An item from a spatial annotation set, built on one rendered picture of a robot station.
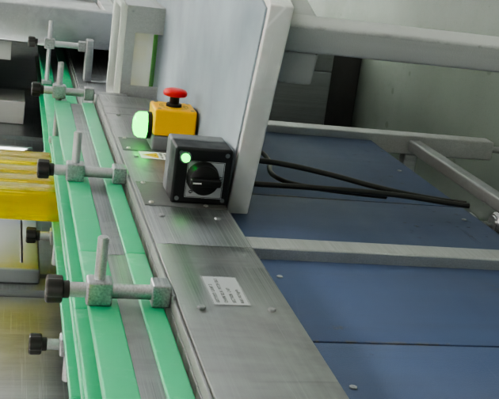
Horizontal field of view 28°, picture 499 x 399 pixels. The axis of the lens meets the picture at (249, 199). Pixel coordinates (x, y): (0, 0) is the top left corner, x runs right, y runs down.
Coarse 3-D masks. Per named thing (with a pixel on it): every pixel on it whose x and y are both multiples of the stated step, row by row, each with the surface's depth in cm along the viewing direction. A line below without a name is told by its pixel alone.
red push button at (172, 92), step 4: (168, 88) 163; (172, 88) 164; (176, 88) 164; (164, 92) 163; (168, 92) 162; (172, 92) 162; (176, 92) 162; (180, 92) 162; (184, 92) 163; (168, 96) 162; (172, 96) 162; (176, 96) 162; (180, 96) 162; (184, 96) 163; (172, 100) 163; (176, 100) 163
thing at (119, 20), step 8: (120, 0) 208; (120, 8) 204; (112, 16) 219; (120, 16) 204; (112, 24) 220; (120, 24) 204; (112, 32) 220; (120, 32) 204; (112, 40) 221; (120, 40) 205; (112, 48) 221; (120, 48) 205; (112, 56) 222; (120, 56) 206; (112, 64) 222; (120, 64) 207; (112, 72) 223; (120, 72) 208; (112, 80) 223; (120, 80) 208; (112, 88) 223
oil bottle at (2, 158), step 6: (0, 156) 194; (6, 156) 194; (12, 156) 195; (18, 156) 196; (24, 156) 196; (30, 156) 197; (0, 162) 191; (6, 162) 191; (12, 162) 192; (18, 162) 192; (24, 162) 192; (30, 162) 193; (36, 162) 193
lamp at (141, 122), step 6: (138, 114) 163; (144, 114) 163; (150, 114) 163; (138, 120) 162; (144, 120) 162; (150, 120) 162; (132, 126) 164; (138, 126) 162; (144, 126) 162; (150, 126) 162; (138, 132) 163; (144, 132) 163; (150, 132) 163
